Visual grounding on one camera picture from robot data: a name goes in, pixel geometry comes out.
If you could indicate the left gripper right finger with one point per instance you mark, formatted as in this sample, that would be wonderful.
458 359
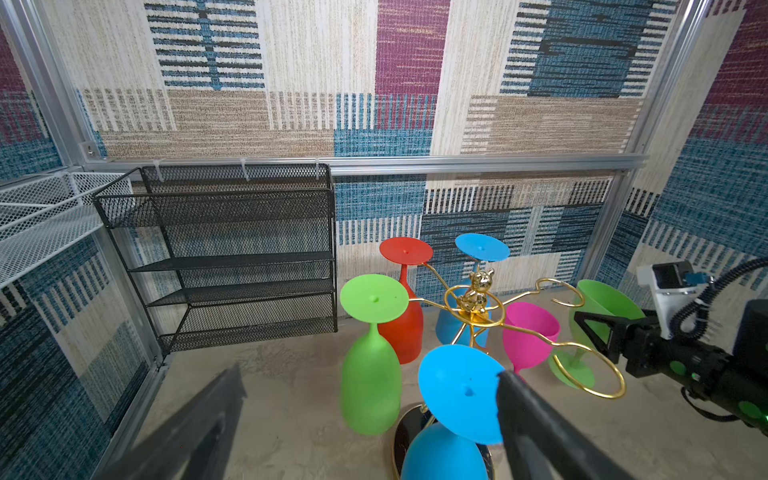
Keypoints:
540 442

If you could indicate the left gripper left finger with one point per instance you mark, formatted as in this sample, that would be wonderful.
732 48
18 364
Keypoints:
195 442

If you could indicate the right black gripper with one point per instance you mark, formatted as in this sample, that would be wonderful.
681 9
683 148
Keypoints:
697 366

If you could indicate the magenta plastic wine glass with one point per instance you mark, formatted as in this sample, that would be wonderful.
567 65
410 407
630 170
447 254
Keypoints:
526 350

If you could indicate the blue plastic wine glass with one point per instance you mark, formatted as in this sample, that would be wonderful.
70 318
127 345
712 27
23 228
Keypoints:
459 386
480 247

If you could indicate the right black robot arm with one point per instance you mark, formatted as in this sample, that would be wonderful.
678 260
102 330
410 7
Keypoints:
742 393

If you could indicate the black mesh shelf rack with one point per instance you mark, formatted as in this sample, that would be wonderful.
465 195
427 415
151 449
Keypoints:
227 254

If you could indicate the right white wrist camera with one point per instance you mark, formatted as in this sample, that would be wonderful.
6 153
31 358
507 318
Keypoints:
672 286

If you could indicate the gold wire wine glass rack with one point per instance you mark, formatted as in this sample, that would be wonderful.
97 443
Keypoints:
479 318

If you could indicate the white wire mesh basket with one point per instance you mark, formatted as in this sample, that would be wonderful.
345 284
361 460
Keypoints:
43 217

